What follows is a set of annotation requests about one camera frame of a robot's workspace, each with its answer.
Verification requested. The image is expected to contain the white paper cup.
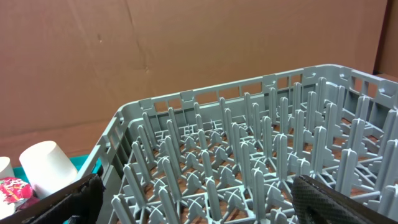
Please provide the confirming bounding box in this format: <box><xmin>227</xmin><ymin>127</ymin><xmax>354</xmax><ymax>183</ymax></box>
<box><xmin>19</xmin><ymin>141</ymin><xmax>78</xmax><ymax>199</ymax></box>

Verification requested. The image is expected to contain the red snack wrapper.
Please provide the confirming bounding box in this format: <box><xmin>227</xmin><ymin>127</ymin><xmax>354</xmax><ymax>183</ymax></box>
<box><xmin>1</xmin><ymin>177</ymin><xmax>34</xmax><ymax>208</ymax></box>

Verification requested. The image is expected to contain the teal serving tray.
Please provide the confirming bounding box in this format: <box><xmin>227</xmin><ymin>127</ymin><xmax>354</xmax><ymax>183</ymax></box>
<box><xmin>13</xmin><ymin>155</ymin><xmax>88</xmax><ymax>199</ymax></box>

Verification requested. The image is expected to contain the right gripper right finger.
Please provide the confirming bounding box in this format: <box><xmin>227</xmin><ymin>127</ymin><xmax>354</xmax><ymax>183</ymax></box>
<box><xmin>291</xmin><ymin>175</ymin><xmax>397</xmax><ymax>224</ymax></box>

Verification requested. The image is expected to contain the white bowl with rice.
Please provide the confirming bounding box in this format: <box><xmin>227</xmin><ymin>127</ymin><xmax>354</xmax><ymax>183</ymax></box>
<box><xmin>0</xmin><ymin>156</ymin><xmax>15</xmax><ymax>179</ymax></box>

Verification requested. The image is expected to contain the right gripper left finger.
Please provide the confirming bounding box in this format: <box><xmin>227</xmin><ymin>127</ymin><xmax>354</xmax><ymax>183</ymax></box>
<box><xmin>1</xmin><ymin>174</ymin><xmax>104</xmax><ymax>224</ymax></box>

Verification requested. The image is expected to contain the grey dishwasher rack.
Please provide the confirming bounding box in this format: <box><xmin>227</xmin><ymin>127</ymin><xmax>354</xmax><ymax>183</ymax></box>
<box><xmin>78</xmin><ymin>64</ymin><xmax>397</xmax><ymax>223</ymax></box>

